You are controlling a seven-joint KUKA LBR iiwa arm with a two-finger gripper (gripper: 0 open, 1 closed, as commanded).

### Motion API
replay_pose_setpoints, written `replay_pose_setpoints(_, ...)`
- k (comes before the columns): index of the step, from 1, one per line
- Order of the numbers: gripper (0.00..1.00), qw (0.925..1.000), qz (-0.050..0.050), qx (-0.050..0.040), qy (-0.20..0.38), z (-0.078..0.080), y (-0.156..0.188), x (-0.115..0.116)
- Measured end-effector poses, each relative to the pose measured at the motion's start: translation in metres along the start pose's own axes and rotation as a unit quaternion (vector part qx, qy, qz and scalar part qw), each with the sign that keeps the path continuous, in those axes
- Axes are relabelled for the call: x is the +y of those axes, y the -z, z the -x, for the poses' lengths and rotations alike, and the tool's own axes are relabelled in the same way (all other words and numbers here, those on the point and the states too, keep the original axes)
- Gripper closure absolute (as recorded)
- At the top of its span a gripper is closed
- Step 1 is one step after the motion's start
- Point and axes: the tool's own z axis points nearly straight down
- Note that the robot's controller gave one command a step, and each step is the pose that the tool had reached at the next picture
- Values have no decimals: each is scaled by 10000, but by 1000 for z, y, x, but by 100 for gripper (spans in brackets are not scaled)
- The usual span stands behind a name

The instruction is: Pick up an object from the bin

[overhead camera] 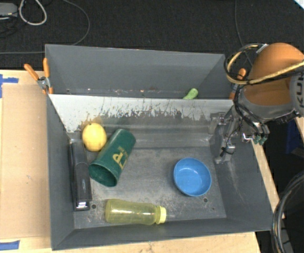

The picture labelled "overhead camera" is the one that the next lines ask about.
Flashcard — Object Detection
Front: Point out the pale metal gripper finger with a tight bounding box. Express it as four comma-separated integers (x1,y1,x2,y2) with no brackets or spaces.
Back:
213,140,237,166
208,111,234,142

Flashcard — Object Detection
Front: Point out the blue bowl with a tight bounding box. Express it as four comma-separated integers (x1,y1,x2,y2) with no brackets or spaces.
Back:
173,157,212,198

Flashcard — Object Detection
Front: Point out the small light green object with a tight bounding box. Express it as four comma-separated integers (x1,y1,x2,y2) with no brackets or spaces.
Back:
182,87,199,100

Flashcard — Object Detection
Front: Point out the grey metal bin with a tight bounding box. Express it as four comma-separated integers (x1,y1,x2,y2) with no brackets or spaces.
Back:
44,43,274,251

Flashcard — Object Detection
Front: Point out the dark green plastic cup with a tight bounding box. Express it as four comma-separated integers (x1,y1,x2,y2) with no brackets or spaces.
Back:
88,128,137,188

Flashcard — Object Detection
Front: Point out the yellow clear plastic bottle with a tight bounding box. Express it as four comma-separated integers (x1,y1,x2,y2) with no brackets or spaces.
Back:
104,198,168,227

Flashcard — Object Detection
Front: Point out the yellow lemon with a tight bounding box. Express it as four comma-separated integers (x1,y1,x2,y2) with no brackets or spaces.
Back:
82,122,107,152

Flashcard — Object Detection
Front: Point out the black stapler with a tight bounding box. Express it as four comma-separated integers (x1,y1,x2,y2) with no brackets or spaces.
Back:
67,138,93,212

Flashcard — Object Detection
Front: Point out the brown cardboard board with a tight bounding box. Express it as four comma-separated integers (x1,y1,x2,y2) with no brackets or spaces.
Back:
0,83,53,240

